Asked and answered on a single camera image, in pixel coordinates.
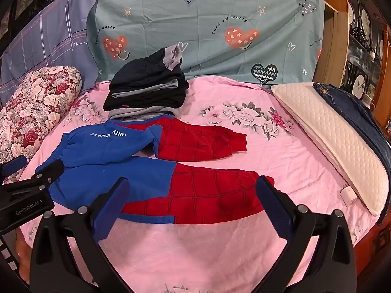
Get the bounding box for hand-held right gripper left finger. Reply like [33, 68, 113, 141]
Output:
[30, 176, 132, 293]

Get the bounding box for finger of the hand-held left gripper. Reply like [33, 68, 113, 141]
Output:
[34, 159, 65, 191]
[0, 156, 27, 185]

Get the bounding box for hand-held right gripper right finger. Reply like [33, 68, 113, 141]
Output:
[255, 175, 357, 293]

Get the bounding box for blue and red pants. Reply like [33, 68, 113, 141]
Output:
[35, 114, 275, 225]

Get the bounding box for red floral bolster pillow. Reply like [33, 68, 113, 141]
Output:
[0, 66, 83, 184]

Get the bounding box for pink floral bed sheet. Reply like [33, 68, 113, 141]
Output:
[18, 77, 386, 293]

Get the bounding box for small white plastic box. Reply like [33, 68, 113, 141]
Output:
[340, 187, 357, 207]

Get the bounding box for white quilted pillow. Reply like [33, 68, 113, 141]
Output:
[271, 81, 390, 217]

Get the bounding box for dark blue jeans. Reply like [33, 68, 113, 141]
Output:
[312, 82, 391, 172]

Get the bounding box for purple plaid pillow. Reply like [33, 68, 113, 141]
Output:
[0, 0, 102, 105]

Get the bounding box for black folded garment grey cuff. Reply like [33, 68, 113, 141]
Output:
[110, 44, 184, 91]

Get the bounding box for dark carved picture frames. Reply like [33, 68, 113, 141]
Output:
[0, 0, 92, 54]

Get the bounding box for wooden display cabinet with plates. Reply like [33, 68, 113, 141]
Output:
[312, 0, 391, 147]

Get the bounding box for teal heart-print quilt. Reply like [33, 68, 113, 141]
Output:
[86, 0, 325, 85]

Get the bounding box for wooden bed frame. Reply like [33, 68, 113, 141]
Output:
[351, 212, 391, 283]

